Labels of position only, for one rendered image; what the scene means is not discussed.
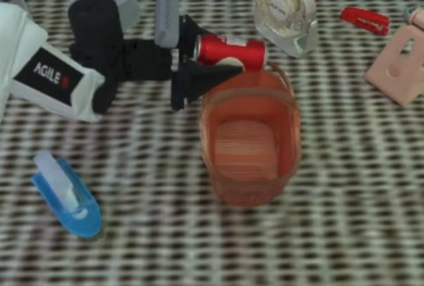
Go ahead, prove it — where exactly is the blue and white scrub brush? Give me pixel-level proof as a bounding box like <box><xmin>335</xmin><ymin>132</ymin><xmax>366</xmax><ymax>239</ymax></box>
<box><xmin>31</xmin><ymin>150</ymin><xmax>102</xmax><ymax>240</ymax></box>

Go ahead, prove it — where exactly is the red soda can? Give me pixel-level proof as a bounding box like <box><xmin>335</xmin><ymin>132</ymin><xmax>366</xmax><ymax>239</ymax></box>
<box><xmin>193</xmin><ymin>33</ymin><xmax>268</xmax><ymax>73</ymax></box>

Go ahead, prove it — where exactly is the silver round desk fan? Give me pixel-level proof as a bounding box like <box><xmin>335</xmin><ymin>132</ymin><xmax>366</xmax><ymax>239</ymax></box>
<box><xmin>254</xmin><ymin>0</ymin><xmax>319</xmax><ymax>58</ymax></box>

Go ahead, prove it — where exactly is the pink phone stand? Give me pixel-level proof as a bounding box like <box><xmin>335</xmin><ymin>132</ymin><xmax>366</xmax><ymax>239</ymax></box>
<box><xmin>364</xmin><ymin>5</ymin><xmax>424</xmax><ymax>107</ymax></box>

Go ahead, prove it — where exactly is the red stapler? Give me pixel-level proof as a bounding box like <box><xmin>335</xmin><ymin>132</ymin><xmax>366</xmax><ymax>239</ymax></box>
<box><xmin>339</xmin><ymin>6</ymin><xmax>390</xmax><ymax>36</ymax></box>

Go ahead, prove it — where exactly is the orange plastic basket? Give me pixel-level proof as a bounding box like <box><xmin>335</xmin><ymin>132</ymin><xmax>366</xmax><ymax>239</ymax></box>
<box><xmin>200</xmin><ymin>62</ymin><xmax>301</xmax><ymax>208</ymax></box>

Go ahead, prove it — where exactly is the woven checkered table mat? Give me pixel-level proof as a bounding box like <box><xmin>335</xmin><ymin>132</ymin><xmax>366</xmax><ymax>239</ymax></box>
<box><xmin>0</xmin><ymin>0</ymin><xmax>424</xmax><ymax>286</ymax></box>

